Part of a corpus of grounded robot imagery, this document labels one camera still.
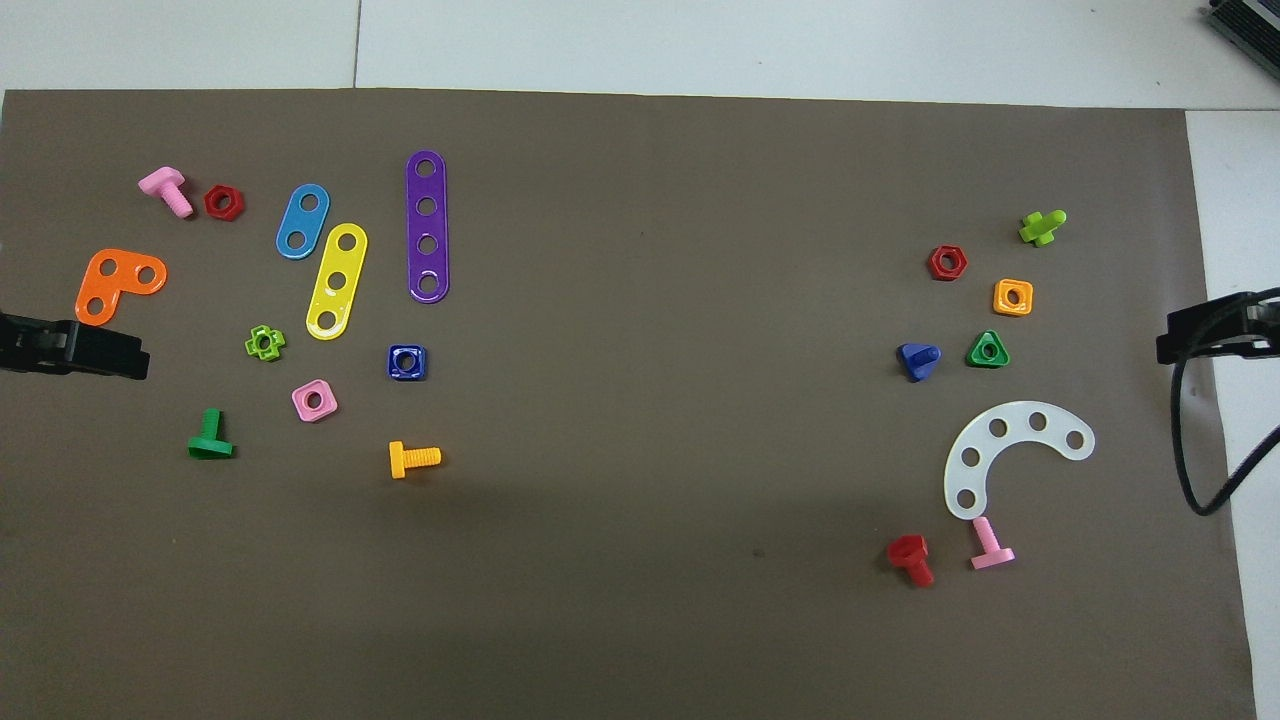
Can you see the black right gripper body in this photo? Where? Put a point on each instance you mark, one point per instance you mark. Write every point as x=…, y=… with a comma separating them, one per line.
x=1235, y=325

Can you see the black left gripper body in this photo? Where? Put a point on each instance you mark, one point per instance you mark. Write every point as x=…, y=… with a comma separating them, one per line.
x=35, y=345

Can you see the blue triangle-head screw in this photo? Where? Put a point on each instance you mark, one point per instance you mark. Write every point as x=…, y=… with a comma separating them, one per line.
x=915, y=360

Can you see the blue square nut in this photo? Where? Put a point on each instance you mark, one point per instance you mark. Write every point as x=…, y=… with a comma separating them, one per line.
x=394, y=372

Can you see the dark green screw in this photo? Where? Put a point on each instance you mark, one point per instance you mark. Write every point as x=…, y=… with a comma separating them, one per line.
x=210, y=447

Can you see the lime green cross nut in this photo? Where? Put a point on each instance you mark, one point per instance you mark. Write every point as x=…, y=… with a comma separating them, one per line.
x=253, y=344

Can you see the lime green cross screw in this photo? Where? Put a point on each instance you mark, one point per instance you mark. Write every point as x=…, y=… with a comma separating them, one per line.
x=1040, y=229

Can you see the pink square-head screw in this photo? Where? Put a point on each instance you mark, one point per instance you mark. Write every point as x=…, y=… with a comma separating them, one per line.
x=992, y=557
x=163, y=183

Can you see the red hex nut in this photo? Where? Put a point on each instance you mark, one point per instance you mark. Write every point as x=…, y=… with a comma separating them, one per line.
x=934, y=263
x=211, y=205

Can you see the orange square nut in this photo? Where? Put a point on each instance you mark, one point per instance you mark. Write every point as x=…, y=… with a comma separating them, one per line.
x=1000, y=306

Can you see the green triangle nut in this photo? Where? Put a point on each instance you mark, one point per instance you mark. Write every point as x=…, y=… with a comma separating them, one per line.
x=975, y=359

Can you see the pink square nut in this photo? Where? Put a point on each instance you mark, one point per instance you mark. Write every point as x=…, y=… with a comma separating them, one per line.
x=326, y=410

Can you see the yellow-orange screw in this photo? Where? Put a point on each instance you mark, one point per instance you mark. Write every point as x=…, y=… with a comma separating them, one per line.
x=397, y=460

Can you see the red hex-head screw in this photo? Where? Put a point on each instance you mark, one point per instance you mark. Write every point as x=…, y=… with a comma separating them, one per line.
x=907, y=550

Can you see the orange angled three-hole plate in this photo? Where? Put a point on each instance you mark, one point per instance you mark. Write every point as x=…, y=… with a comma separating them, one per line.
x=127, y=271

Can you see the white curved five-hole plate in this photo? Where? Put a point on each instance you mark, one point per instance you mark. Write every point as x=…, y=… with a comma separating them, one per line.
x=1018, y=422

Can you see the blue two-hole plate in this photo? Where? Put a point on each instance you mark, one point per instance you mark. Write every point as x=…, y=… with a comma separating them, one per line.
x=302, y=222

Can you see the yellow three-hole plate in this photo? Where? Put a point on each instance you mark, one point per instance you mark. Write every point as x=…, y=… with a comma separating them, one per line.
x=342, y=261

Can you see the dark ridged device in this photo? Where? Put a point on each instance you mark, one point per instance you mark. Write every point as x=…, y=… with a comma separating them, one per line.
x=1255, y=18

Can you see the purple four-hole plate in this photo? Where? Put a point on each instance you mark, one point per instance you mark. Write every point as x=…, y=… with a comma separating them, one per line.
x=427, y=225

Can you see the brown table mat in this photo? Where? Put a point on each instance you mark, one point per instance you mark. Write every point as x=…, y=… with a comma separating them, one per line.
x=640, y=400

